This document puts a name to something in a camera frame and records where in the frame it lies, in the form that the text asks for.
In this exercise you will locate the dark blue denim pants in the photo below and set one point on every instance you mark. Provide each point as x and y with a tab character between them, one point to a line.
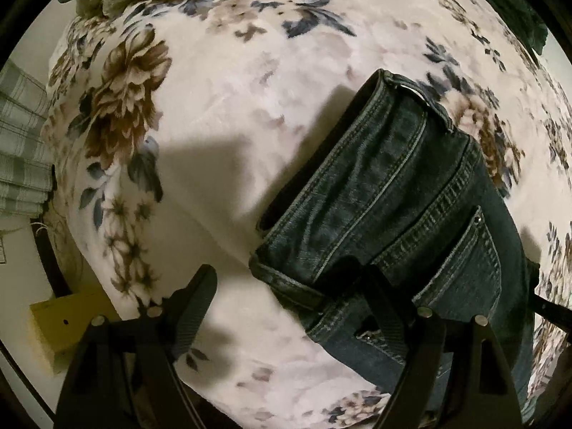
393	214

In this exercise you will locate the dark green hanging cloth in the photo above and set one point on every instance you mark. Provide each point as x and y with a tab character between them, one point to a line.
514	6

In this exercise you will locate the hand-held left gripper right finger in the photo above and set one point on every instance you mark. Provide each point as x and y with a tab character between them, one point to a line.
389	310

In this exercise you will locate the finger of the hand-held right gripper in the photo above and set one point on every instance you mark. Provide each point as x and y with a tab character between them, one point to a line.
552	306

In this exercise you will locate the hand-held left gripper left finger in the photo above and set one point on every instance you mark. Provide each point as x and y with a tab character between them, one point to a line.
196	297

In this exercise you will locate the floral printed blanket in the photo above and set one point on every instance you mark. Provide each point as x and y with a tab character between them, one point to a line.
250	134

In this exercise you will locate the yellow wooden box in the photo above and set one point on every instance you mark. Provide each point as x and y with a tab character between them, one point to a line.
67	321

